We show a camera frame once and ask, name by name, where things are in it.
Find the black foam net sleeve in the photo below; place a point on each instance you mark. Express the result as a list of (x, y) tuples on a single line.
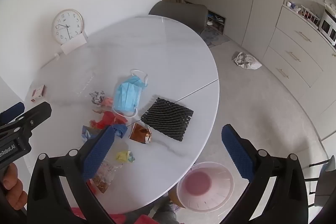
[(166, 119)]

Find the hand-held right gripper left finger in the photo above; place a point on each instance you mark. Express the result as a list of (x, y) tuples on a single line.
[(98, 153)]

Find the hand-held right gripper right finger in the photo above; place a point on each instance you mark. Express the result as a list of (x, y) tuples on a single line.
[(237, 153)]

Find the white cloth bag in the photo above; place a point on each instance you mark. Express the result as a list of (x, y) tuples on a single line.
[(246, 61)]

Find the beige drawer cabinet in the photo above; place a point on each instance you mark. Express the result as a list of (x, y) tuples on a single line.
[(296, 53)]

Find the small red white box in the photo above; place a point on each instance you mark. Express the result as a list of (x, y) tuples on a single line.
[(38, 92)]

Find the blue wrapper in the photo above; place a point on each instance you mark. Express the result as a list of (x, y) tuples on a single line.
[(119, 130)]

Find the pink translucent waste bin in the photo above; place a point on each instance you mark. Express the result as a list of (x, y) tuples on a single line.
[(204, 186)]

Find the blue face mask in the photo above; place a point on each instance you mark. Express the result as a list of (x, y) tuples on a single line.
[(127, 96)]

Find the person's grey quilted jacket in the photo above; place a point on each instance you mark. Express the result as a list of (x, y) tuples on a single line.
[(165, 212)]

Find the person's red printed pants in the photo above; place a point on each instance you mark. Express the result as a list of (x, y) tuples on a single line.
[(143, 220)]

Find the grey upholstered chair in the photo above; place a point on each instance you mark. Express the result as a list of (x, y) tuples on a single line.
[(178, 12)]

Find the clear snack bag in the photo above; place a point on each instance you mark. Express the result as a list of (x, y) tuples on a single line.
[(105, 175)]

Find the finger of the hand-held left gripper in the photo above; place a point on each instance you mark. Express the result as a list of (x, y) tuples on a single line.
[(36, 116), (11, 111)]

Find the person's left hand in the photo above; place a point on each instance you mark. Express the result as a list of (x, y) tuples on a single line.
[(10, 183)]

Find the pink crumpled wrapper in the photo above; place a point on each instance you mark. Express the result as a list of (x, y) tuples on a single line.
[(108, 102)]

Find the grey crumpled paper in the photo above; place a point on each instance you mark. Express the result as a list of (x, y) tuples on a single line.
[(96, 97)]

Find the round white wall clock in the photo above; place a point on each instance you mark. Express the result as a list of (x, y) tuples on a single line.
[(67, 26)]

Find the white toaster oven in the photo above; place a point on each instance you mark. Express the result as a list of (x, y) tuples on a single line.
[(328, 27)]

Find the white card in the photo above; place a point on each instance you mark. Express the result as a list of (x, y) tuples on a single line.
[(73, 44)]

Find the copper foil wrapper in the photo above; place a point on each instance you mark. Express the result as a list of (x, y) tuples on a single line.
[(139, 133)]

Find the clear plastic sheet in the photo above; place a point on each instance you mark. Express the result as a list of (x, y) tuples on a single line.
[(86, 82)]

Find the yellow green wrapper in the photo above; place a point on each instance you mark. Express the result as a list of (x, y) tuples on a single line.
[(125, 156)]

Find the patterned floor rug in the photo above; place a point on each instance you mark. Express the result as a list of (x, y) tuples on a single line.
[(214, 39)]

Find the large red crumpled wrapper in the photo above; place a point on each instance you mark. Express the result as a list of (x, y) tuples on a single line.
[(109, 119)]

